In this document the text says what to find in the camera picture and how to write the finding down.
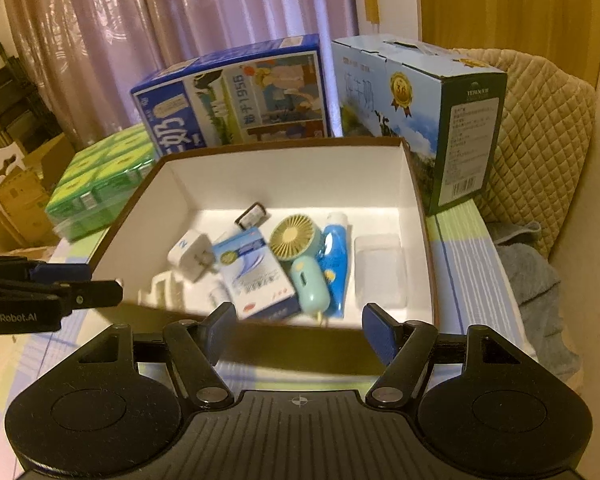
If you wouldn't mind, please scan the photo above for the blue white tube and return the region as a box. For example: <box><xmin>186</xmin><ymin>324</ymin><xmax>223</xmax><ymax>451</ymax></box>
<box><xmin>317</xmin><ymin>212</ymin><xmax>349</xmax><ymax>318</ymax></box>

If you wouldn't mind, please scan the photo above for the white pill bottle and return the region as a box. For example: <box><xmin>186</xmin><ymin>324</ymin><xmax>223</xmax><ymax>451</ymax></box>
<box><xmin>209</xmin><ymin>223</ymin><xmax>242</xmax><ymax>307</ymax></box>

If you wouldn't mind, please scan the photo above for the grey cloth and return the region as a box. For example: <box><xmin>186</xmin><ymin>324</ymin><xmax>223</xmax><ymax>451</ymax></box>
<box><xmin>486</xmin><ymin>221</ymin><xmax>582</xmax><ymax>382</ymax></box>

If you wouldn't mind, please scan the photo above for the black folding cart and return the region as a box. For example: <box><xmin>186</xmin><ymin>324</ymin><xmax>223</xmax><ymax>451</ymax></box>
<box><xmin>0</xmin><ymin>41</ymin><xmax>62</xmax><ymax>154</ymax></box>

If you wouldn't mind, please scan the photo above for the mint handheld fan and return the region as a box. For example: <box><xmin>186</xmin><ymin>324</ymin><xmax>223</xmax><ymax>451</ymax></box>
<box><xmin>268</xmin><ymin>214</ymin><xmax>330</xmax><ymax>325</ymax></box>

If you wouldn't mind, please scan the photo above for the white numbered plug adapter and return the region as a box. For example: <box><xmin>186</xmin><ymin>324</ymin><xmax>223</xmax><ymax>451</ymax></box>
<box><xmin>166</xmin><ymin>229</ymin><xmax>214</xmax><ymax>282</ymax></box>

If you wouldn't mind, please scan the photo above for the clear plastic case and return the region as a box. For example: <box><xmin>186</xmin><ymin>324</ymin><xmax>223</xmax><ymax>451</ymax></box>
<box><xmin>353</xmin><ymin>233</ymin><xmax>407</xmax><ymax>310</ymax></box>

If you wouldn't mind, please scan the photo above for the light blue milk carton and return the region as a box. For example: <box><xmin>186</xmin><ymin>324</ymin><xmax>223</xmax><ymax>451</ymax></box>
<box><xmin>332</xmin><ymin>34</ymin><xmax>507</xmax><ymax>214</ymax></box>

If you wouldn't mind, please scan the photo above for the cream hair claw clip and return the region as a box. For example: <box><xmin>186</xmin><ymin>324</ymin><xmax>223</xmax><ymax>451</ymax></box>
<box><xmin>137</xmin><ymin>271</ymin><xmax>186</xmax><ymax>312</ymax></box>

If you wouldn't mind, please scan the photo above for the wooden door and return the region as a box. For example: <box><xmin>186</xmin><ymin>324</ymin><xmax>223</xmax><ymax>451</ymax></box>
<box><xmin>419</xmin><ymin>0</ymin><xmax>600</xmax><ymax>86</ymax></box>

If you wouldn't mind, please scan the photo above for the blue milk carton box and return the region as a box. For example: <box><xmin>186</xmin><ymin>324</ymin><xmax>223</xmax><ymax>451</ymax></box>
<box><xmin>131</xmin><ymin>34</ymin><xmax>329</xmax><ymax>156</ymax></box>

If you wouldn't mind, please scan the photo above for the pink curtain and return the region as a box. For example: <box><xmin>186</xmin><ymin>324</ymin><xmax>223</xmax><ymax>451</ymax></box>
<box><xmin>5</xmin><ymin>0</ymin><xmax>358</xmax><ymax>146</ymax></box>

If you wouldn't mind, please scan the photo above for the blue white medicine box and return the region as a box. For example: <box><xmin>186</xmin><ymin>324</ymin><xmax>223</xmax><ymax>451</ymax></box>
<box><xmin>212</xmin><ymin>228</ymin><xmax>300</xmax><ymax>321</ymax></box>

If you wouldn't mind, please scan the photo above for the quilted beige chair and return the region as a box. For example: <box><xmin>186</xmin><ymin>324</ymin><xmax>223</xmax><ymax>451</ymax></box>
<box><xmin>455</xmin><ymin>49</ymin><xmax>596</xmax><ymax>257</ymax></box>

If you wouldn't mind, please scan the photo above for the brown open storage box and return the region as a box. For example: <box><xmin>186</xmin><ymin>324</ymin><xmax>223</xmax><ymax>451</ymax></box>
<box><xmin>90</xmin><ymin>138</ymin><xmax>439</xmax><ymax>330</ymax></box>

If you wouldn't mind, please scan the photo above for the cardboard box on floor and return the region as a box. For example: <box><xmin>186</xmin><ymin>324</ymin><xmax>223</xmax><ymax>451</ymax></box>
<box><xmin>0</xmin><ymin>133</ymin><xmax>76</xmax><ymax>246</ymax></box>

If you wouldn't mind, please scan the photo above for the green drink pack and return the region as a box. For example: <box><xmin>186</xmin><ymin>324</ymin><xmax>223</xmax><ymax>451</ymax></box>
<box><xmin>45</xmin><ymin>124</ymin><xmax>155</xmax><ymax>242</ymax></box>

